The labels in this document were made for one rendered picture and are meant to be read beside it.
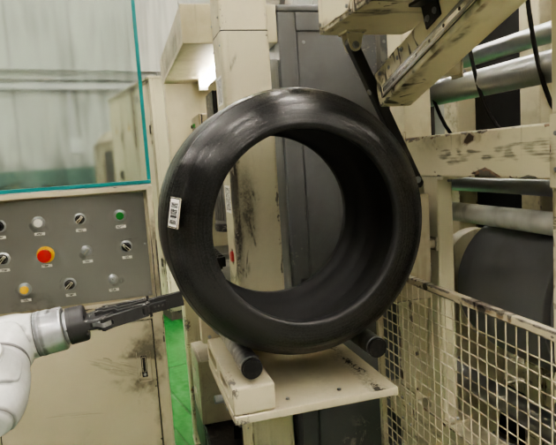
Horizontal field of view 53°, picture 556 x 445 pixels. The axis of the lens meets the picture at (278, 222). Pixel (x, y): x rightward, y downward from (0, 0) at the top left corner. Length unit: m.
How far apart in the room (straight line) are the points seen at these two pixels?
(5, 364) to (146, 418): 0.93
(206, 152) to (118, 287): 0.86
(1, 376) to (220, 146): 0.55
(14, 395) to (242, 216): 0.72
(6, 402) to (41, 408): 0.88
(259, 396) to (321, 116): 0.59
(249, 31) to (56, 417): 1.28
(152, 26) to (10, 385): 10.23
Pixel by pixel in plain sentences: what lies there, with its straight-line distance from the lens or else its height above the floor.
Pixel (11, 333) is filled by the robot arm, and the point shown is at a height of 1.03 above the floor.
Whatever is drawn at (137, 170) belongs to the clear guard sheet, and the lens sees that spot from 1.80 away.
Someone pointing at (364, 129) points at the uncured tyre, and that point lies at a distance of 1.18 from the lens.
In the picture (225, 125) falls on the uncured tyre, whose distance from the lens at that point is 1.11.
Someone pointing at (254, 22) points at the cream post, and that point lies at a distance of 1.52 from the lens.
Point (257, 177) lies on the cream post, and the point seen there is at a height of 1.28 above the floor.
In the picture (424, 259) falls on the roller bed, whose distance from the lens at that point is 1.61.
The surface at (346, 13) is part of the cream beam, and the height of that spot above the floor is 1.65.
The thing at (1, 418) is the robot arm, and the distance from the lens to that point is 1.05.
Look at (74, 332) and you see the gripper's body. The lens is 1.19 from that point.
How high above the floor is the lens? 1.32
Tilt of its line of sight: 7 degrees down
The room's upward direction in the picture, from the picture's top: 4 degrees counter-clockwise
